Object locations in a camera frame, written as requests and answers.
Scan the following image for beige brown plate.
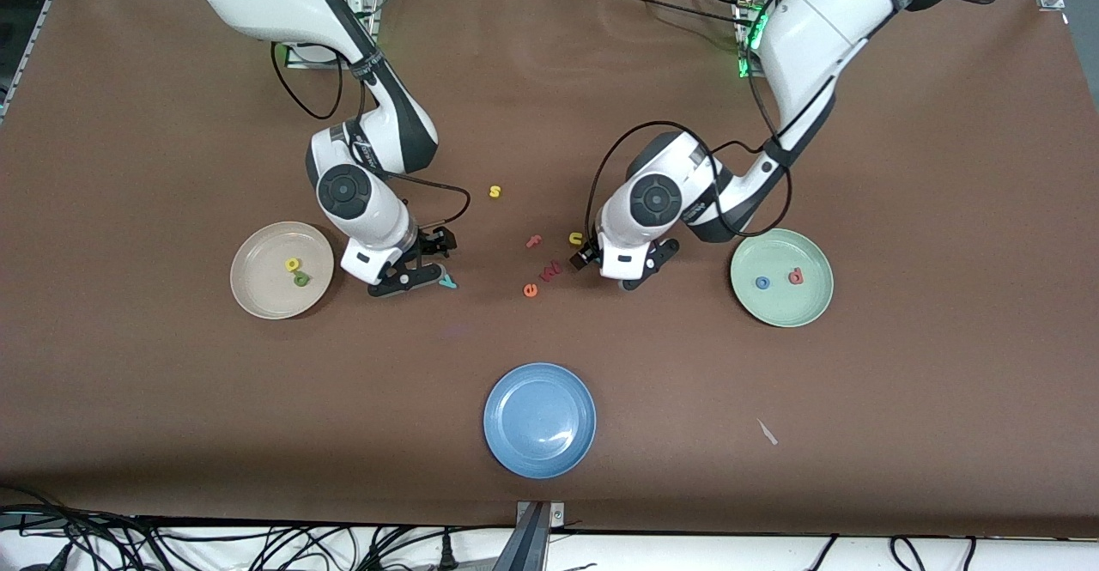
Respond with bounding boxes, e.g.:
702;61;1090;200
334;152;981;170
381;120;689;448
229;221;336;321

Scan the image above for blue plate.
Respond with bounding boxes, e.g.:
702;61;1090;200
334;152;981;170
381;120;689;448
483;362;598;479

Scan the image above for brown table mat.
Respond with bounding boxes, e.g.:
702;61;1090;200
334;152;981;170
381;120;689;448
0;0;1099;539

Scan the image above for pale green plate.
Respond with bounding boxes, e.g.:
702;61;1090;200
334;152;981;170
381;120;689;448
730;228;835;329

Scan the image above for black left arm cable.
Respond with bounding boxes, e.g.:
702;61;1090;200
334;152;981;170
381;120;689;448
586;120;792;239

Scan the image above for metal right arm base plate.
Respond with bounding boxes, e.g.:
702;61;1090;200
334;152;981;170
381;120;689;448
286;0;380;70

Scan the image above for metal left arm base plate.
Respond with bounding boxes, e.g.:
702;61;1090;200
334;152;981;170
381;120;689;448
736;0;774;81

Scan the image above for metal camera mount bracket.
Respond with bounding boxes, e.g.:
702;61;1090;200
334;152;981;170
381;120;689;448
494;501;568;571

